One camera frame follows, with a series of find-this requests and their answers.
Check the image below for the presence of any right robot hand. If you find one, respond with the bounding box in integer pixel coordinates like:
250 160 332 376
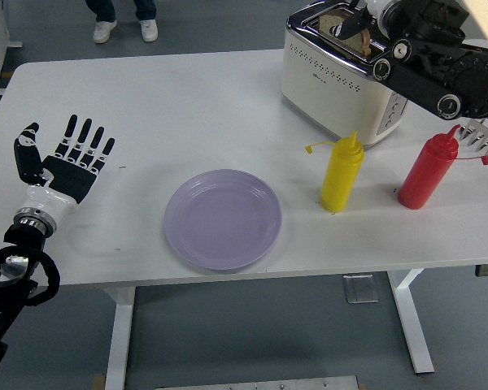
332 0 394 41

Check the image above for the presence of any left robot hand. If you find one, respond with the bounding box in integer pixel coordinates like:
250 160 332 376
12 115 117 220

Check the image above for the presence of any slice of bread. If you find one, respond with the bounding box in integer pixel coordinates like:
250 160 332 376
317 11 373 56

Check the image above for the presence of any cream and chrome toaster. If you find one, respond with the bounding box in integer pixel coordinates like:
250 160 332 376
279 0 412 150

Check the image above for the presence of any purple round plate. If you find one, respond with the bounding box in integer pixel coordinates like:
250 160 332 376
163 168 283 272

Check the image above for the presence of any small metal floor plate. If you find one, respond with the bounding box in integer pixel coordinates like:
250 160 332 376
342 274 379 304

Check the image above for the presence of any long metal floor plate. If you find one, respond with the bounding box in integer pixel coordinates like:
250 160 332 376
154 374 361 390

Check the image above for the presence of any person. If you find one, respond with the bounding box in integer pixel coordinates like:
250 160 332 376
85 0 159 44

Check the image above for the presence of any yellow squeeze bottle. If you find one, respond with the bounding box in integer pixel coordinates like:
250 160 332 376
304 130 365 214

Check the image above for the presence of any red squeeze bottle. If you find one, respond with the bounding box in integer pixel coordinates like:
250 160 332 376
397 123 488 210

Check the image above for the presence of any white table leg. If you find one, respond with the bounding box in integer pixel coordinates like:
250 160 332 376
386 268 436 375
103 286 137 390

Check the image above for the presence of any metal toast rack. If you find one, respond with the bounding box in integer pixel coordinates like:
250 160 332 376
458 117 488 164

